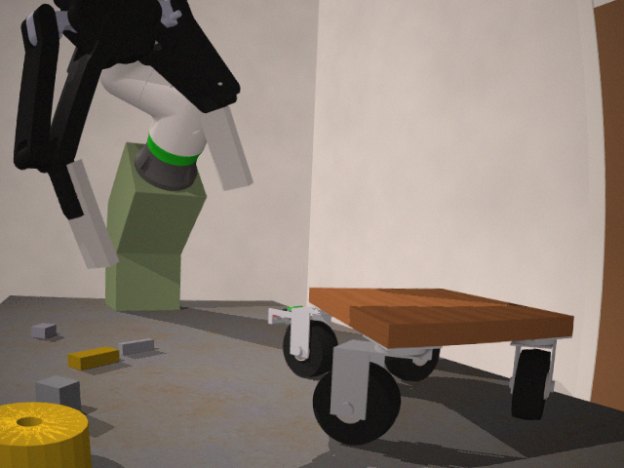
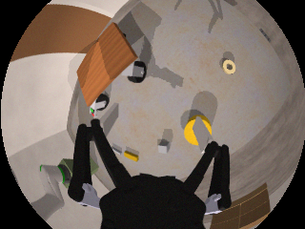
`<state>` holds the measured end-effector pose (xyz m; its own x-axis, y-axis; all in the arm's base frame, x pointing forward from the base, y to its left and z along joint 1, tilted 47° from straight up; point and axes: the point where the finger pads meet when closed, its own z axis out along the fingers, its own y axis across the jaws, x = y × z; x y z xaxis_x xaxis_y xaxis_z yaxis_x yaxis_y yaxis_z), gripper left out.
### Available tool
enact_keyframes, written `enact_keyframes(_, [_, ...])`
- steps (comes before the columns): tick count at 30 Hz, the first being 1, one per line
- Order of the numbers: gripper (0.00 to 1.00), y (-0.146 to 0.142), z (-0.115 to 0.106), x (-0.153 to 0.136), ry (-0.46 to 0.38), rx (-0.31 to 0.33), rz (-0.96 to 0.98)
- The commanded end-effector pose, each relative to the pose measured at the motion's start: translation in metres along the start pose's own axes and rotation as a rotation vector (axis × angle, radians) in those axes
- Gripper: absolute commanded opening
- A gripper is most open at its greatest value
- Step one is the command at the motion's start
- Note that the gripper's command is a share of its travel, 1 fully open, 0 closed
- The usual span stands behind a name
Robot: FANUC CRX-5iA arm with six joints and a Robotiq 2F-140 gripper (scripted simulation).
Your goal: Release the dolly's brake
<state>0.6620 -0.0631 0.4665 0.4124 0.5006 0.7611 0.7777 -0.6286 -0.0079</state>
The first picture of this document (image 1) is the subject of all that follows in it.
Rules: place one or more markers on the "wooden dolly with black caster wheels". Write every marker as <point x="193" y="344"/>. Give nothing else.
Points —
<point x="358" y="400"/>

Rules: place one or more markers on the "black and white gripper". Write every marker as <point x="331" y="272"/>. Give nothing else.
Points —
<point x="104" y="35"/>

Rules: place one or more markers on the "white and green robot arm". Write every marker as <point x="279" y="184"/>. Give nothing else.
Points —
<point x="176" y="136"/>

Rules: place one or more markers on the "yellow cylinder with centre hole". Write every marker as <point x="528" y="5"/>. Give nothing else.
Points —
<point x="61" y="440"/>

